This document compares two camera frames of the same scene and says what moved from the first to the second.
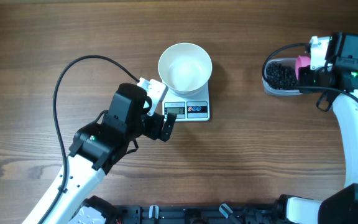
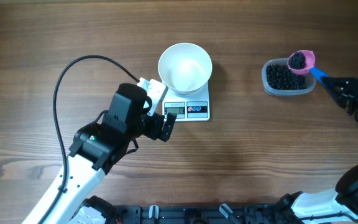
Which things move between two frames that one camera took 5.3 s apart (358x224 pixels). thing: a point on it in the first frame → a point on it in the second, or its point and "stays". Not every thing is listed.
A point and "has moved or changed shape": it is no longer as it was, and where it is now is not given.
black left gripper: x=159 y=126 stays
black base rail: x=150 y=214 stays
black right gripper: x=305 y=78 → x=348 y=94
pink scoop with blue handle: x=301 y=61 has moved or changed shape
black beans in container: x=279 y=76 stays
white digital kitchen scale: x=195 y=108 stays
